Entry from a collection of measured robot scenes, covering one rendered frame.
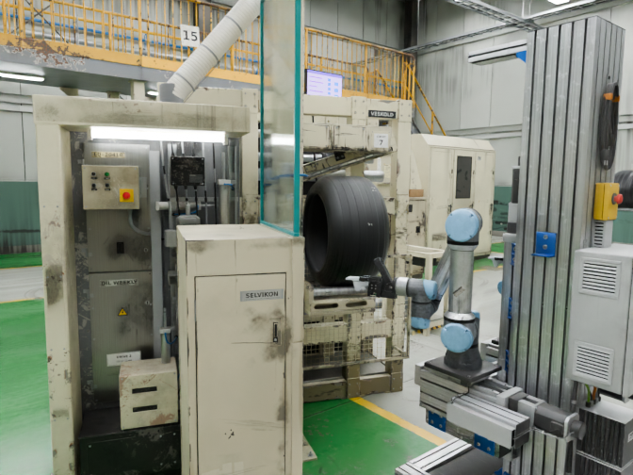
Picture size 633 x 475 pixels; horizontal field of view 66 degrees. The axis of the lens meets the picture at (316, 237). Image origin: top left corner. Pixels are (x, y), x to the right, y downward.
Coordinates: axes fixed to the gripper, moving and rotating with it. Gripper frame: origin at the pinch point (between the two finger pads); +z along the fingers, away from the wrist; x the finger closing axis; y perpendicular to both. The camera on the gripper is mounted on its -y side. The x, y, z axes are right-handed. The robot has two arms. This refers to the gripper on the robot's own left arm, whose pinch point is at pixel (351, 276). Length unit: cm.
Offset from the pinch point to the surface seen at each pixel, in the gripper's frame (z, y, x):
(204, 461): 26, 63, -57
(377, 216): 3.0, -28.1, 36.1
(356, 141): 30, -72, 68
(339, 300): 20.7, 15.2, 38.3
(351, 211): 13.0, -29.2, 27.4
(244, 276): 16, 0, -56
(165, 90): 106, -85, -5
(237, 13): 79, -129, 14
